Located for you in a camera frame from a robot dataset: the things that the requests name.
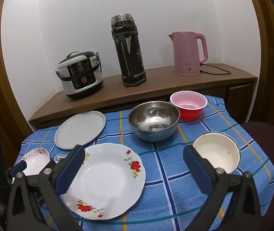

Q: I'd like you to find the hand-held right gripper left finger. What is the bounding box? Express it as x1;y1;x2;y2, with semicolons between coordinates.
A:
5;145;87;231

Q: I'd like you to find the brown wooden cabinet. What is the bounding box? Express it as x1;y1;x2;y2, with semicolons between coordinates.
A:
28;63;258;131

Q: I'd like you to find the blue plaid tablecloth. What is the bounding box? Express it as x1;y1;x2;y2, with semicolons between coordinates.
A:
14;95;274;231

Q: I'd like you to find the white enamel bowl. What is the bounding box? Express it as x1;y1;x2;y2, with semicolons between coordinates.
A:
192;132;241;175

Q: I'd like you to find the red plastic bowl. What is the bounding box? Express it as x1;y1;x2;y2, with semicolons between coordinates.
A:
170;91;208;121

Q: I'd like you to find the white plate with pink flowers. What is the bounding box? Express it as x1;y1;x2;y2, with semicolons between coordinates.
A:
19;148;51;177

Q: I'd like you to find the plain grey plate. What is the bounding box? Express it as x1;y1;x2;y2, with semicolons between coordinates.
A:
54;111;106;150

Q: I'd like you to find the white plate with red flowers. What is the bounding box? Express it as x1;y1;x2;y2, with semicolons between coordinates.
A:
62;143;146;221

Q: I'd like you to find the black kettle power cable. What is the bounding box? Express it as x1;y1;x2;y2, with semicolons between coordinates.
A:
200;64;232;75

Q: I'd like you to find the tall black thermos flask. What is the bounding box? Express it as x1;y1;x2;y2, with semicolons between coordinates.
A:
111;14;147;87

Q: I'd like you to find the pink electric kettle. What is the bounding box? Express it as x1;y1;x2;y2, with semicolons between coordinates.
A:
168;31;208;77

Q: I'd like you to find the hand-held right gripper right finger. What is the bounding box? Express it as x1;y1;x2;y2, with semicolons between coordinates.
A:
183;145;263;231

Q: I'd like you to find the white and black rice cooker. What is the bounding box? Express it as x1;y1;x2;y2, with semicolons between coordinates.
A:
56;51;104;101

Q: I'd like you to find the stainless steel bowl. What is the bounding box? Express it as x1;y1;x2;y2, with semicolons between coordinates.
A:
128;101;181;142

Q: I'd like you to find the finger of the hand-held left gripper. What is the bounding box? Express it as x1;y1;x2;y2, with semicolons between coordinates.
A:
7;161;28;178

